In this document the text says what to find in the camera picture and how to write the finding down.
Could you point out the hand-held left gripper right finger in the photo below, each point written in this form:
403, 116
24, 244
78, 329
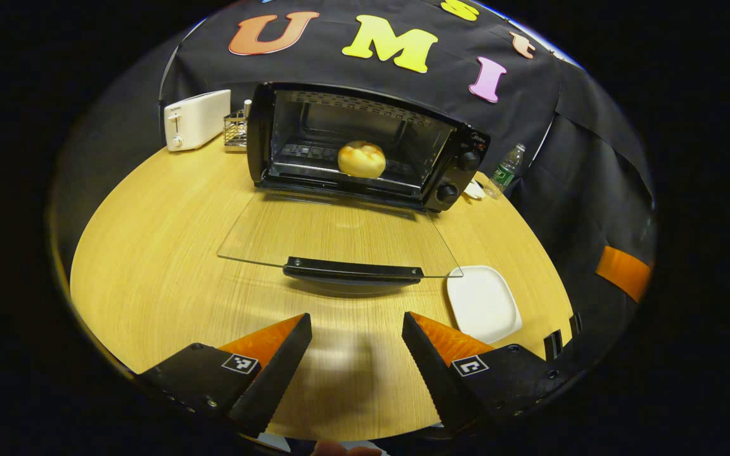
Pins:
431, 373

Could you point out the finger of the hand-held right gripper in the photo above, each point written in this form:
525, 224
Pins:
623, 273

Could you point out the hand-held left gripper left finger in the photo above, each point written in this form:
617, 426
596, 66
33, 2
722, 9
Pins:
276, 380

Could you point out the black electric oven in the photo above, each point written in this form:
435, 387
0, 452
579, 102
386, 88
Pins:
454, 174

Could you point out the round golden bread bun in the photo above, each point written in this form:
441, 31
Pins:
362, 159

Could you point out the white square plate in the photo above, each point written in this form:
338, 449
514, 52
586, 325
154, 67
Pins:
482, 301

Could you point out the clear plastic water bottle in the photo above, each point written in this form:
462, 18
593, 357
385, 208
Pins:
504, 171

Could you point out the small white dish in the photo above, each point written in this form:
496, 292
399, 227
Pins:
473, 190

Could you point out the white toaster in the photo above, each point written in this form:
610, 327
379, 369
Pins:
197, 119

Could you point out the black backdrop cloth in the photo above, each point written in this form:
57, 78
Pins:
320, 68

